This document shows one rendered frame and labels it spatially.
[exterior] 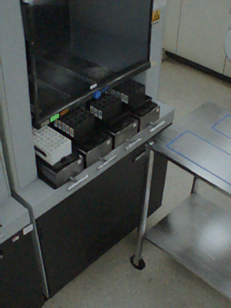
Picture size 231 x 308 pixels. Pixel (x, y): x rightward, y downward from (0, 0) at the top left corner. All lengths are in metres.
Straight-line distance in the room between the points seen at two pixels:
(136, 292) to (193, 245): 0.39
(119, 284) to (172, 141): 0.85
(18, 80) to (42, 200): 0.45
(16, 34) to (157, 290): 1.43
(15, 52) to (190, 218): 1.23
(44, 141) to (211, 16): 2.40
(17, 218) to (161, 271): 0.98
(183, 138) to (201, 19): 2.19
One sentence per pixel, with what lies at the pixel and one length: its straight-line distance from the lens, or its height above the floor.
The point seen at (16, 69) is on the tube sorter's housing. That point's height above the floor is 1.21.
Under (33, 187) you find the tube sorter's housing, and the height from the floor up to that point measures 0.73.
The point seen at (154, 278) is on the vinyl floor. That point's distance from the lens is 2.18.
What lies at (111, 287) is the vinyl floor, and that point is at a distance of 2.14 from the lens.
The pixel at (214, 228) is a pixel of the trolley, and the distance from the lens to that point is 2.07.
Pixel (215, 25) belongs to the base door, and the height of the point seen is 0.50.
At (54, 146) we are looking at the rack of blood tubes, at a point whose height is 0.86.
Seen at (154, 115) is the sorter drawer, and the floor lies 0.77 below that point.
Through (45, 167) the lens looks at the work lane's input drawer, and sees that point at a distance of 1.53.
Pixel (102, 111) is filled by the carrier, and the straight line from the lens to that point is 1.67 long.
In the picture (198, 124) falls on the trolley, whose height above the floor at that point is 0.82.
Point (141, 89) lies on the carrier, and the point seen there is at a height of 0.87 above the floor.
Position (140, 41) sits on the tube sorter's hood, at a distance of 1.70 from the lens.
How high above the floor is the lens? 1.81
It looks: 39 degrees down
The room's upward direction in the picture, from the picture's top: 2 degrees clockwise
